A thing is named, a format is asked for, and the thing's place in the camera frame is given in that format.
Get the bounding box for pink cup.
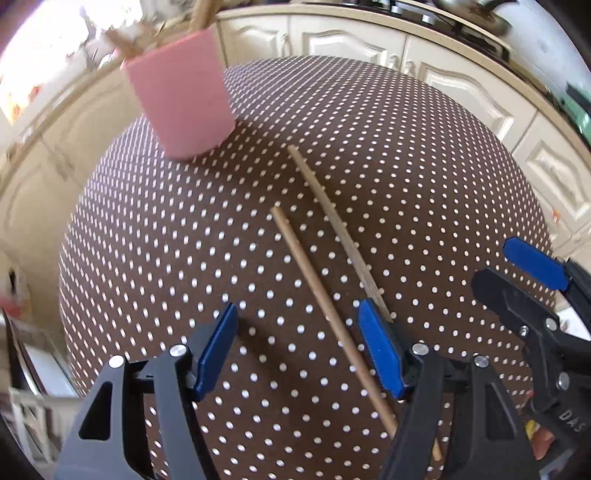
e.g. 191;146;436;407
122;25;236;161

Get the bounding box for wooden chopstick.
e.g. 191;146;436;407
104;30;148;58
270;206;444;462
191;0;222;33
287;145;394;323

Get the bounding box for brown dotted tablecloth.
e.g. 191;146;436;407
58;54;557;480

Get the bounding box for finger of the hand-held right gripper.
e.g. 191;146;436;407
471;268;563;343
503;237;591;320

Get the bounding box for black glass gas stove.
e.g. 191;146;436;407
342;0;515;56

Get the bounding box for green box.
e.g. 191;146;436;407
566;85;591;127

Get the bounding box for cream kitchen base cabinets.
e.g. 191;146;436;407
0;9;591;324

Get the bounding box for kitchen window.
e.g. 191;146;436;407
0;9;121;125

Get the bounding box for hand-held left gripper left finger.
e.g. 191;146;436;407
53;302;239;480

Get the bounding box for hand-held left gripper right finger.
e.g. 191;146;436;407
358;298;541;480

